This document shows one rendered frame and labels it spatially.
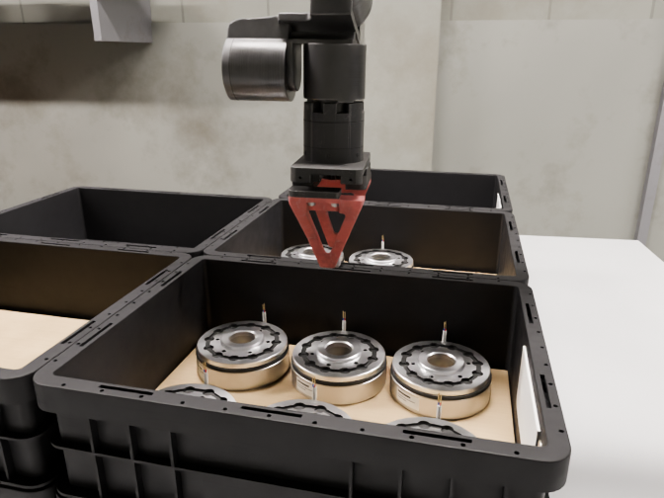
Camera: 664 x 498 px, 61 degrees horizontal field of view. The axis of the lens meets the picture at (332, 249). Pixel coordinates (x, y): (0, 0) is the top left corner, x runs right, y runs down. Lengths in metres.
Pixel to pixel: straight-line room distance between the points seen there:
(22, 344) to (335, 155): 0.47
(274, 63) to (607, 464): 0.60
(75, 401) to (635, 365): 0.83
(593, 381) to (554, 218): 1.89
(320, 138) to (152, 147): 2.46
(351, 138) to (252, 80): 0.10
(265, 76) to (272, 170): 2.24
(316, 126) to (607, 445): 0.55
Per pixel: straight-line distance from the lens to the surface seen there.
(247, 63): 0.53
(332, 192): 0.50
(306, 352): 0.62
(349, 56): 0.51
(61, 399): 0.49
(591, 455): 0.80
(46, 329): 0.82
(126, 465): 0.51
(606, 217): 2.85
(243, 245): 0.82
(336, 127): 0.51
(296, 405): 0.54
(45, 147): 3.25
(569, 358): 1.01
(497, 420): 0.59
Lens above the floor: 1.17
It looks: 19 degrees down
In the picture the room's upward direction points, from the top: straight up
